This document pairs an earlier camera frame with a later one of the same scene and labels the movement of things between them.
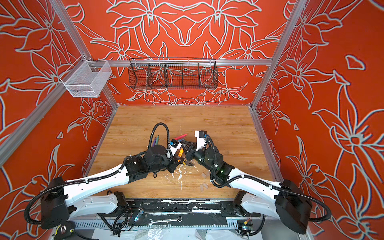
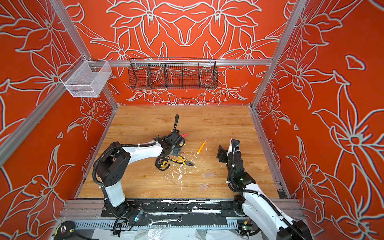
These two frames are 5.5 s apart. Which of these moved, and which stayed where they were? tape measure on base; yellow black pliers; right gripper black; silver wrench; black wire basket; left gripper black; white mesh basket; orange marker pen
Moved: left gripper black; orange marker pen; right gripper black
Stayed: yellow black pliers; white mesh basket; silver wrench; tape measure on base; black wire basket
